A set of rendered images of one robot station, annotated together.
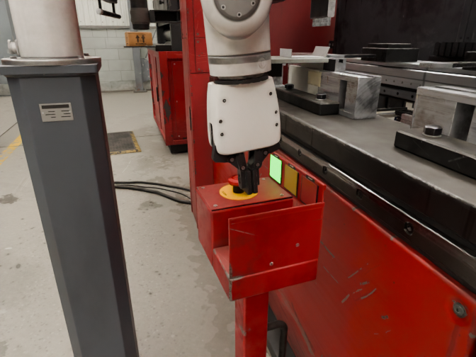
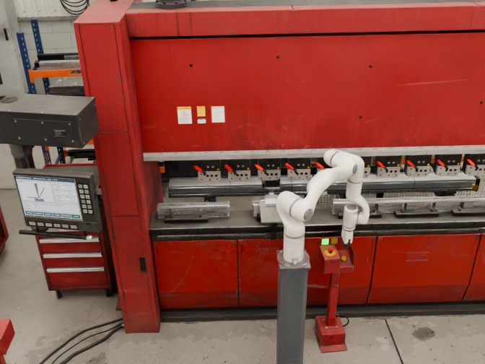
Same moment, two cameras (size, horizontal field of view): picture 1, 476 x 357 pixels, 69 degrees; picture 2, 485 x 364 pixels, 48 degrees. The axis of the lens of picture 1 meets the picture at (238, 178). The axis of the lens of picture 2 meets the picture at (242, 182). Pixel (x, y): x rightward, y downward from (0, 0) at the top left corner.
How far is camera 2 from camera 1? 3.59 m
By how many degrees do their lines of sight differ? 67
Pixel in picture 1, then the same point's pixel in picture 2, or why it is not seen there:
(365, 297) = not seen: hidden behind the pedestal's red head
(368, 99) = not seen: hidden behind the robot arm
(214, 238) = (339, 264)
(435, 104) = (340, 206)
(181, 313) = (247, 348)
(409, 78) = (284, 188)
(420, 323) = (364, 247)
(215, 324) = (259, 335)
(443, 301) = (369, 240)
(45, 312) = not seen: outside the picture
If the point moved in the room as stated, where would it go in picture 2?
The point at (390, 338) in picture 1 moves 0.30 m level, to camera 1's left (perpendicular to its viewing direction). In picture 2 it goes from (357, 255) to (354, 282)
